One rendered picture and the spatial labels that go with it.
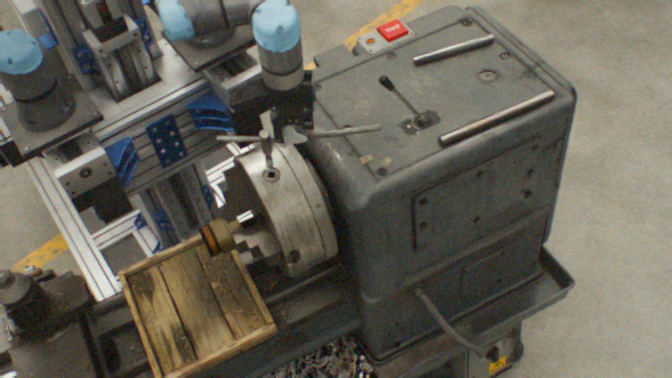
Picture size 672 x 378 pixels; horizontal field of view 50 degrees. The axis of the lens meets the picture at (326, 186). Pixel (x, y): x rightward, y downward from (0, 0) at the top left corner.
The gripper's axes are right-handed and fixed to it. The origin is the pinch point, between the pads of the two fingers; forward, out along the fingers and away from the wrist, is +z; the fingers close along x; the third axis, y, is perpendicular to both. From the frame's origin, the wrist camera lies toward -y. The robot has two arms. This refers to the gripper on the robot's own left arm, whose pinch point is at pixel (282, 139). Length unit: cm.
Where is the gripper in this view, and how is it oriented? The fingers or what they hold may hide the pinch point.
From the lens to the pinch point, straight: 145.7
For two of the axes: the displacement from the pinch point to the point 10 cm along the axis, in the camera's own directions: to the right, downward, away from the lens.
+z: 0.4, 5.2, 8.6
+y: 10.0, 0.2, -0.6
